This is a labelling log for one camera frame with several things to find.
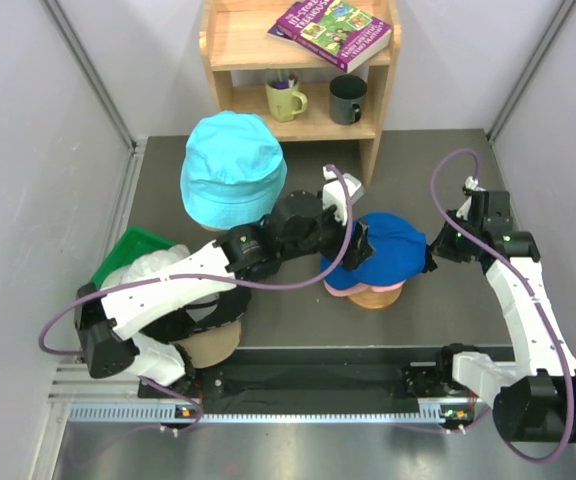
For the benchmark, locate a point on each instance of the white hat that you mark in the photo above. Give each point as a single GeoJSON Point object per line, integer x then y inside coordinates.
{"type": "Point", "coordinates": [146, 266]}

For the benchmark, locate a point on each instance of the pink baseball cap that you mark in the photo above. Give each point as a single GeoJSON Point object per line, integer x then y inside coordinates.
{"type": "Point", "coordinates": [359, 288]}

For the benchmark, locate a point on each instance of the purple children's book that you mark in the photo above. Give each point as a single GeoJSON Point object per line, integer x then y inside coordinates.
{"type": "Point", "coordinates": [338, 32]}

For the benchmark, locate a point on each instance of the black cap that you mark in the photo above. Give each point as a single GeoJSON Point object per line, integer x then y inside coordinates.
{"type": "Point", "coordinates": [207, 313]}

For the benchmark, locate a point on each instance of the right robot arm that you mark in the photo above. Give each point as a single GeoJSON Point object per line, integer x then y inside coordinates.
{"type": "Point", "coordinates": [537, 401]}

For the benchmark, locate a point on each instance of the cyan bucket hat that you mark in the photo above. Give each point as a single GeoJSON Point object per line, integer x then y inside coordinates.
{"type": "Point", "coordinates": [233, 171]}

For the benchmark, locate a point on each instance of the tan hat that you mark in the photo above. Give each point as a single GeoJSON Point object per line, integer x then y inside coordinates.
{"type": "Point", "coordinates": [209, 348]}

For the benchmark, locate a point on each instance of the blue baseball cap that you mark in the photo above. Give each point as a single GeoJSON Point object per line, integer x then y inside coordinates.
{"type": "Point", "coordinates": [400, 254]}

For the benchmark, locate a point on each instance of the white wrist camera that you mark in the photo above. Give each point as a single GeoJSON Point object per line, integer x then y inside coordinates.
{"type": "Point", "coordinates": [471, 185]}
{"type": "Point", "coordinates": [340, 192]}

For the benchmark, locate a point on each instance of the cream mannequin head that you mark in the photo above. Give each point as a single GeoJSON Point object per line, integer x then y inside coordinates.
{"type": "Point", "coordinates": [213, 229]}

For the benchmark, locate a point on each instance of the light wooden hat stand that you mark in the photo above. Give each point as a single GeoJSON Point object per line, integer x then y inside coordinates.
{"type": "Point", "coordinates": [377, 298]}

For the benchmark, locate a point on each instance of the yellow-green mug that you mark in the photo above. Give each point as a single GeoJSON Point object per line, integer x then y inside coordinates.
{"type": "Point", "coordinates": [285, 100]}

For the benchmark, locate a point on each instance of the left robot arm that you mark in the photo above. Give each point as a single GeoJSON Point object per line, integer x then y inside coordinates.
{"type": "Point", "coordinates": [109, 322]}

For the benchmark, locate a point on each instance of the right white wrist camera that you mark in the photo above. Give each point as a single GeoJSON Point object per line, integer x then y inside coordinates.
{"type": "Point", "coordinates": [471, 185]}

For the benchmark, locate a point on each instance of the green plastic tray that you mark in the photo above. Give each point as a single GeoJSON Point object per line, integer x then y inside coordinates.
{"type": "Point", "coordinates": [134, 243]}

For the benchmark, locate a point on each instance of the pens in mug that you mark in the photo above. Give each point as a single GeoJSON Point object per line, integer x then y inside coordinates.
{"type": "Point", "coordinates": [282, 79]}

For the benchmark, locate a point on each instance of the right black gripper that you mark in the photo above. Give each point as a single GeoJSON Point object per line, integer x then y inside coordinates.
{"type": "Point", "coordinates": [441, 247]}

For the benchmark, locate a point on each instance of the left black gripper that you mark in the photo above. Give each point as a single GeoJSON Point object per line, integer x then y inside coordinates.
{"type": "Point", "coordinates": [358, 247]}

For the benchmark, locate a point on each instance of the dark green mug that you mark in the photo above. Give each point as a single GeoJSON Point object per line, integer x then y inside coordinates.
{"type": "Point", "coordinates": [347, 97]}

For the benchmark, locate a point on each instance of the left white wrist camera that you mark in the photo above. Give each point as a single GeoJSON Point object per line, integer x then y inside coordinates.
{"type": "Point", "coordinates": [340, 192]}

